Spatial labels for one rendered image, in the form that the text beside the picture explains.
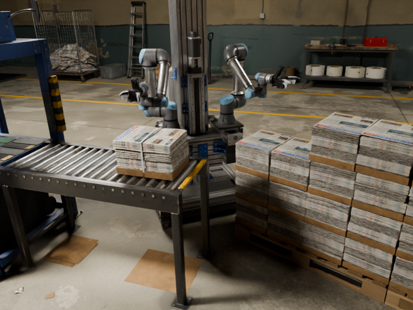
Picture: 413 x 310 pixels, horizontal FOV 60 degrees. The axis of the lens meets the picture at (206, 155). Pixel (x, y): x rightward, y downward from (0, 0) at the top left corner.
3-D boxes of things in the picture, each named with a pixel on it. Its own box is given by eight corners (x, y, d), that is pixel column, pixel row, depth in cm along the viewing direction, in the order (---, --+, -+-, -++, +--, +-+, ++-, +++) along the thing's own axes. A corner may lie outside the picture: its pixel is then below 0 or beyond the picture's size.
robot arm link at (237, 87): (226, 108, 316) (226, 43, 295) (237, 105, 325) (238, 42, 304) (236, 111, 308) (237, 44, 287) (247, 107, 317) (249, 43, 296)
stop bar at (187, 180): (206, 162, 239) (206, 158, 239) (182, 192, 201) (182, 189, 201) (202, 161, 240) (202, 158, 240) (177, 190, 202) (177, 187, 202)
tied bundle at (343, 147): (330, 143, 257) (334, 112, 248) (373, 152, 240) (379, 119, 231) (308, 160, 230) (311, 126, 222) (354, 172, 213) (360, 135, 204)
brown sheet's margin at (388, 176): (375, 152, 239) (377, 146, 237) (424, 163, 221) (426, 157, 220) (354, 171, 213) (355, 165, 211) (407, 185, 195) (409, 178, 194)
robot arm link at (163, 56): (175, 54, 282) (168, 111, 265) (161, 54, 283) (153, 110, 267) (172, 45, 271) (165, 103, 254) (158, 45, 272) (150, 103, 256)
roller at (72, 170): (107, 154, 267) (106, 148, 265) (66, 182, 226) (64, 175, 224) (101, 154, 269) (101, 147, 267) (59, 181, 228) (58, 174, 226)
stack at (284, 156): (259, 216, 323) (262, 128, 291) (400, 271, 254) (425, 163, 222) (233, 236, 296) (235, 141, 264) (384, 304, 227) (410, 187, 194)
